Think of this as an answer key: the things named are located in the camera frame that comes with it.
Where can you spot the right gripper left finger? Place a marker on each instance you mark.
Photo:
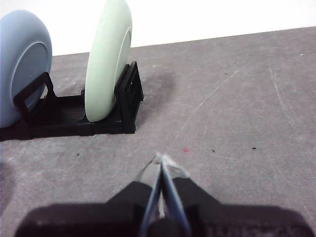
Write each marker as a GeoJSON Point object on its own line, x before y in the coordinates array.
{"type": "Point", "coordinates": [98, 219]}

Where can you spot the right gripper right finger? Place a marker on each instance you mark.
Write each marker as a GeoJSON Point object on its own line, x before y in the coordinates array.
{"type": "Point", "coordinates": [234, 222]}

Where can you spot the black plastic plate rack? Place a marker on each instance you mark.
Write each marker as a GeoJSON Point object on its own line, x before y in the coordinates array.
{"type": "Point", "coordinates": [66, 118]}

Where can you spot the green round plate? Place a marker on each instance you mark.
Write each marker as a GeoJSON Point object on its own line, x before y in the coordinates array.
{"type": "Point", "coordinates": [106, 61]}

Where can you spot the blue round plate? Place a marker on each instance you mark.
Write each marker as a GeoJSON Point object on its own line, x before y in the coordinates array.
{"type": "Point", "coordinates": [22, 37]}

